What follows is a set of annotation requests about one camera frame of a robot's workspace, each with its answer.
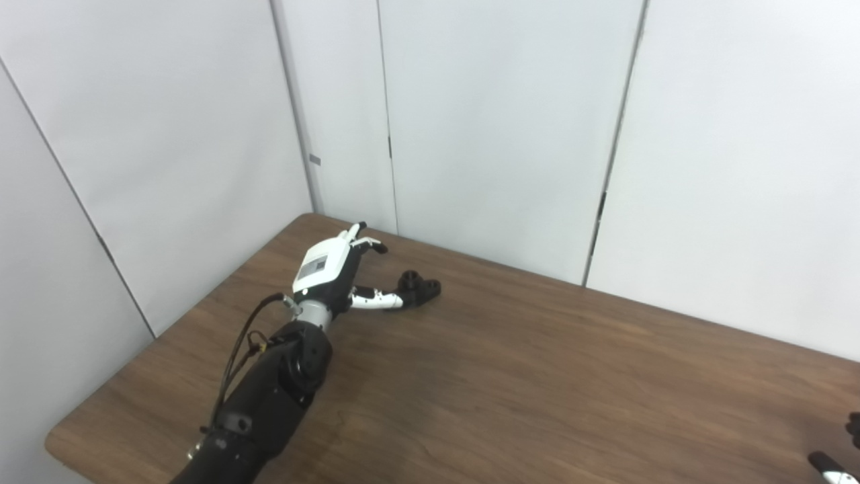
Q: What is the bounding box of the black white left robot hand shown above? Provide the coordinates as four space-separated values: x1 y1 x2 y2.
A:
292 222 404 313

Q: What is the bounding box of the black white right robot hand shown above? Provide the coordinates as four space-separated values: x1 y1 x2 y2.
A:
808 411 860 484

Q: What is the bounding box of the black flanged holder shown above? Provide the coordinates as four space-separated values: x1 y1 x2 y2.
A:
396 270 442 309

